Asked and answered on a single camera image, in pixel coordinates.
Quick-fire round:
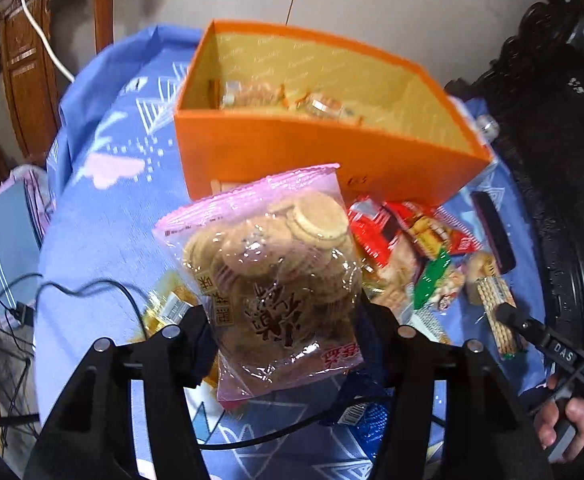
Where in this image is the orange cardboard box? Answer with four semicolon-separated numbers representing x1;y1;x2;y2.
173;20;494;208

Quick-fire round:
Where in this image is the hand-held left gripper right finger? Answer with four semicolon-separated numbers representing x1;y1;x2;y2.
358;301;555;480

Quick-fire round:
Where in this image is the clear wrapped pastry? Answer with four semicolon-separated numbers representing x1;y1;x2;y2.
220;81;289;109

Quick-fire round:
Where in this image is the black cable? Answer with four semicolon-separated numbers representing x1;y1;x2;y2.
12;280;443;450

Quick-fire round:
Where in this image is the wooden chair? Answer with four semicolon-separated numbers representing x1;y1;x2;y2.
0;0;118;173

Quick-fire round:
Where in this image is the beige cracker packet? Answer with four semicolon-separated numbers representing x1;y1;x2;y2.
369;250;419;322

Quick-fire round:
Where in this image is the green snack packet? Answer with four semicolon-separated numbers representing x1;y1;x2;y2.
412;249;465;311

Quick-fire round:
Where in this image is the gold foil snack packet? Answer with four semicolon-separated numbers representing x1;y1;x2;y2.
139;272;199;339

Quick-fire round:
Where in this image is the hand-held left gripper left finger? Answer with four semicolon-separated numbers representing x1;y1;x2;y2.
22;304;219;480

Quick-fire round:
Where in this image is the dark carved furniture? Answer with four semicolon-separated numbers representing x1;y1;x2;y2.
444;0;584;361

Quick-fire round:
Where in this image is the red yellow snack packet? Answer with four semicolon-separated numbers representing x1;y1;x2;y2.
402;202;484;261

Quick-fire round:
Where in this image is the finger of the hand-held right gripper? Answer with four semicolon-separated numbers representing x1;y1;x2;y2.
494;302;549;356

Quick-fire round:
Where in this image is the orange wrapped candy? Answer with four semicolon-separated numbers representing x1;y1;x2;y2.
292;91;366;127

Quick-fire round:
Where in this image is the blue snack packet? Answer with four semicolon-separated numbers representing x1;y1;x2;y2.
322;375;392;461

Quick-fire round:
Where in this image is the blue striped box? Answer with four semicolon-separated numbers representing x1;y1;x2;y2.
0;165;57;332

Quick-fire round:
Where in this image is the clear round biscuit packet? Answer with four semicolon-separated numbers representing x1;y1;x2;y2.
464;252;499;306

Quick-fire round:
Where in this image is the wafer roll packet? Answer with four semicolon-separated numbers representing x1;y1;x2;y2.
474;275;529;361

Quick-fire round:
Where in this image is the white cable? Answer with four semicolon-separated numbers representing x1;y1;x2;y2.
18;0;76;83

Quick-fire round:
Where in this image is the pink round cookie bag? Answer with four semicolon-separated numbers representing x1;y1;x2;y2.
152;162;365;413

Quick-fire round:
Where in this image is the blue printed tablecloth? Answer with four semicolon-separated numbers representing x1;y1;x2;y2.
34;22;553;480

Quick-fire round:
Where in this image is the black flat device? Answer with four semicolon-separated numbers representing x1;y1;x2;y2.
469;190;518;274

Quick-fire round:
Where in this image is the small shiny white object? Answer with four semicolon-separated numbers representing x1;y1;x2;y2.
477;115;501;142

